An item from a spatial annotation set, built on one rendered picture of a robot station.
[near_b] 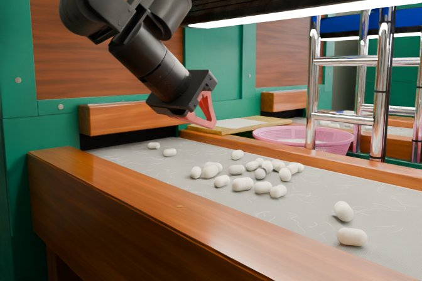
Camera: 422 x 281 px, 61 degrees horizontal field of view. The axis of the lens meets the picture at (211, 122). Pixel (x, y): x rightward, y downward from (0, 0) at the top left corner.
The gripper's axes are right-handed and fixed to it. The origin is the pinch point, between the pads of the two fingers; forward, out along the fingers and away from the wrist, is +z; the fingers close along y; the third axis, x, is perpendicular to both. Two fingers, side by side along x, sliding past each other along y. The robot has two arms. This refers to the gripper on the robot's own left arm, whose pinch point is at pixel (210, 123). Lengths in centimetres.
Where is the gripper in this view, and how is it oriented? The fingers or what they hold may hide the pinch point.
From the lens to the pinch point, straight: 57.4
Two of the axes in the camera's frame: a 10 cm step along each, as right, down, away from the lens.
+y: -6.8, -1.0, 7.2
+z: 5.6, 5.7, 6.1
